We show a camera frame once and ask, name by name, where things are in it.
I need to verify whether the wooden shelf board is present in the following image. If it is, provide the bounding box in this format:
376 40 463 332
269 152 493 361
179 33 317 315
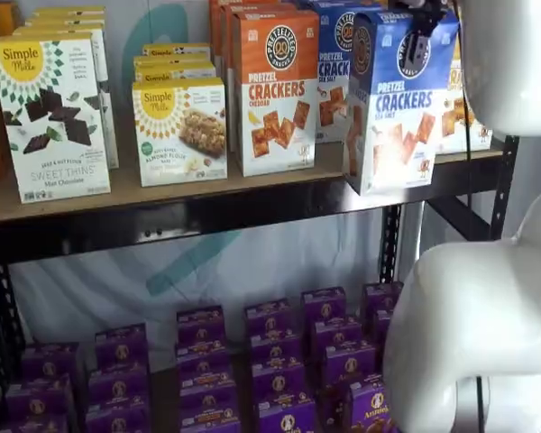
0 148 506 225

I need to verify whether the blue pretzel crackers box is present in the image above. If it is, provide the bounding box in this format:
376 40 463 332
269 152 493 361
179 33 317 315
317 2 360 146
344 11 462 198

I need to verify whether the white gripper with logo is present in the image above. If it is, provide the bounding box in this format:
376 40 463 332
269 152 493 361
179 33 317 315
403 0 452 62

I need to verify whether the Simple Mills sweet thins box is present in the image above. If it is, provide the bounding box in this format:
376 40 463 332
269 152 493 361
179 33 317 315
31 5 107 20
0 32 113 206
25 15 107 33
12 24 119 170

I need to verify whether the purple Annie's snack box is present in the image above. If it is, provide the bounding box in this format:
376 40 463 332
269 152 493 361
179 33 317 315
322 342 379 384
0 417 71 433
250 332 304 365
372 309 400 346
349 381 400 433
5 376 77 423
176 306 226 346
175 342 230 369
179 390 242 433
22 343 80 384
85 402 153 433
88 364 151 407
178 363 235 398
244 304 293 337
94 323 149 369
362 281 405 317
300 288 347 324
252 360 308 402
257 399 317 433
312 317 364 348

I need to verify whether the yellow pretzel crackers box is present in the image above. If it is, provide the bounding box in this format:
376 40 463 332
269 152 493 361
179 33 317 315
434 44 495 157

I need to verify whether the thin black cable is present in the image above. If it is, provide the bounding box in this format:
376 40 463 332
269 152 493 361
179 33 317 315
457 67 474 162

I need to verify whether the Simple Mills almond bars box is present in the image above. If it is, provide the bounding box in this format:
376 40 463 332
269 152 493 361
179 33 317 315
142 43 212 60
132 77 231 188
133 56 217 85

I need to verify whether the black metal shelving rack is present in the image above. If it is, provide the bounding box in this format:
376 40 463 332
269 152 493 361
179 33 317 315
0 133 522 433

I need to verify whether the orange pretzel crackers box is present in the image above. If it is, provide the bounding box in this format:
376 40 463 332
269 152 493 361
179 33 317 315
232 11 321 179
208 0 294 98
219 3 298 152

